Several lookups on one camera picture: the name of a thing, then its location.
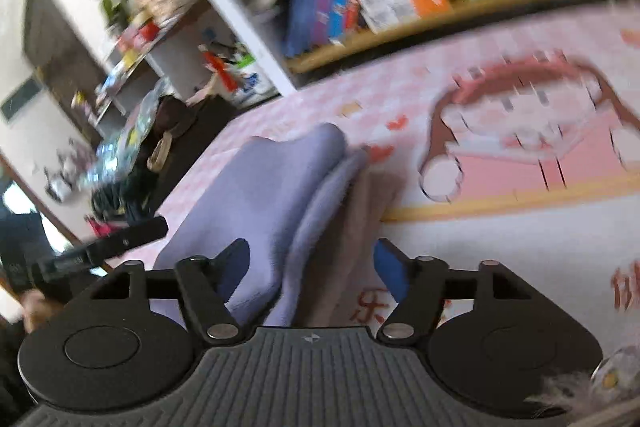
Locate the lavender knit garment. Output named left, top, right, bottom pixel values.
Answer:
left=150, top=123, right=372, bottom=329

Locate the pink checked printed blanket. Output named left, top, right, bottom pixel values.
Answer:
left=155, top=2, right=640, bottom=408

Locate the shiny plastic bag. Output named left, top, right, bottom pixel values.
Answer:
left=75, top=91, right=167, bottom=198

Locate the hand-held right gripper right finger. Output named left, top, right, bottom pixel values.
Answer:
left=375, top=238, right=534, bottom=342

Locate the person's left hand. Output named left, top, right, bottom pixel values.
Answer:
left=22, top=292, right=64, bottom=334

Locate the dark wooden door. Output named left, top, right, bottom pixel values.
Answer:
left=22, top=0, right=122, bottom=148

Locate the white cluttered shelf unit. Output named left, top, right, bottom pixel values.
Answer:
left=90, top=0, right=282, bottom=128

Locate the wooden bookshelf with white side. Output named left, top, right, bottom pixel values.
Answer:
left=165, top=0, right=640, bottom=96

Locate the dark bag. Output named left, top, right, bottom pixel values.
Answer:
left=90, top=94, right=237, bottom=229

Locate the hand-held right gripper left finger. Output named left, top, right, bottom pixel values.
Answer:
left=92, top=239, right=251, bottom=342

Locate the furry plush toy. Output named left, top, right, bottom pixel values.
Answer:
left=525, top=346, right=640, bottom=414

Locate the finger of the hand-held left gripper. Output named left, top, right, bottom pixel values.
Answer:
left=85, top=215, right=169, bottom=266

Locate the beige cloth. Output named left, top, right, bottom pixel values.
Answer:
left=312, top=157, right=407, bottom=329

